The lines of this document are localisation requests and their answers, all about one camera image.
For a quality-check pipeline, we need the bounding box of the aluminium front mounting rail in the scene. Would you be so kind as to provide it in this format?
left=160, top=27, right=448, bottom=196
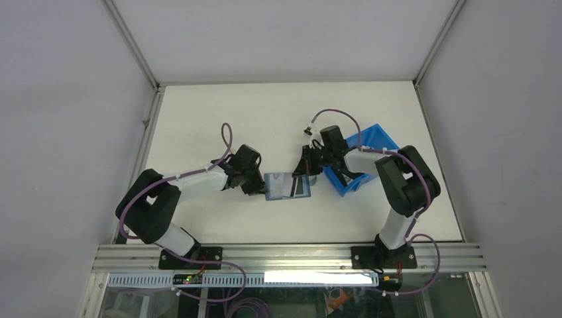
left=91, top=242, right=488, bottom=273

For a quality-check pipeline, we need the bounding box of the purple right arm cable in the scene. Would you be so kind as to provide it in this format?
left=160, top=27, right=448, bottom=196
left=307, top=109, right=441, bottom=295

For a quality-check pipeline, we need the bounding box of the teal leather card holder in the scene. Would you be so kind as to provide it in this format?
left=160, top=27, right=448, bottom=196
left=264, top=172, right=317, bottom=201

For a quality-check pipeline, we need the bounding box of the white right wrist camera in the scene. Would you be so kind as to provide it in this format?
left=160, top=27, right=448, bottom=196
left=304, top=125, right=322, bottom=148

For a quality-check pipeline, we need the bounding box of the blue plastic bin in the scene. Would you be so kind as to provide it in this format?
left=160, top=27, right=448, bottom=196
left=323, top=124, right=399, bottom=197

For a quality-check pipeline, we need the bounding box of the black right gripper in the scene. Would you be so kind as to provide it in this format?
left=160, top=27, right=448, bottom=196
left=292, top=145, right=333, bottom=178

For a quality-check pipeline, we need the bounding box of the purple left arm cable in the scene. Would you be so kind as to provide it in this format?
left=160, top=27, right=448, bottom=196
left=118, top=122, right=273, bottom=318

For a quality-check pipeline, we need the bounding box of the white slotted cable duct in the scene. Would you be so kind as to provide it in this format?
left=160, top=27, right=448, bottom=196
left=107, top=271, right=378, bottom=289

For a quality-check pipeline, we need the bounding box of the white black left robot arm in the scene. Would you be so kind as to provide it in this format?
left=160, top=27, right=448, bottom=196
left=115, top=144, right=268, bottom=269

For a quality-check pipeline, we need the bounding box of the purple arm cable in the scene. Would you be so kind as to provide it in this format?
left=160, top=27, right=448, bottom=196
left=118, top=122, right=273, bottom=318
left=307, top=109, right=441, bottom=295

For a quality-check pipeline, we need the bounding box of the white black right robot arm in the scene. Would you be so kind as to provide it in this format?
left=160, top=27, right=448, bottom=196
left=292, top=125, right=441, bottom=269

